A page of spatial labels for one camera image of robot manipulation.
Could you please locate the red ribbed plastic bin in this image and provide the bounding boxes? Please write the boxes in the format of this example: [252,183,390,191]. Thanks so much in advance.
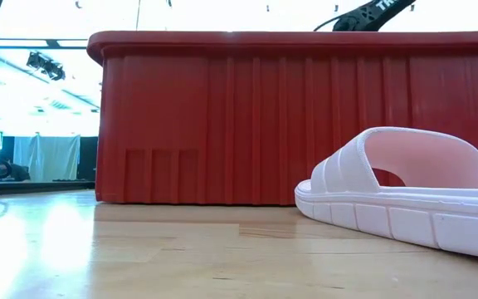
[86,30,478,207]

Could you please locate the black stage light cluster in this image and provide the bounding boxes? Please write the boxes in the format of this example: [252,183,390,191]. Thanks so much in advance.
[25,51,67,82]

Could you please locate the white rubber slide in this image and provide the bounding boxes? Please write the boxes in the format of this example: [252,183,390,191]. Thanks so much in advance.
[294,126,478,262]

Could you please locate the black table edge rail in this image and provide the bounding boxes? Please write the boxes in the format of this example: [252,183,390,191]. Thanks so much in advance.
[0,179,96,198]

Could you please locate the person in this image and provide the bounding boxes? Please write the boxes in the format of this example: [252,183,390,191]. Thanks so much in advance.
[0,155,32,183]

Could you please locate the white curtain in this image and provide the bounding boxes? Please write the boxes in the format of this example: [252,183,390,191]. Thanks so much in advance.
[12,134,82,184]

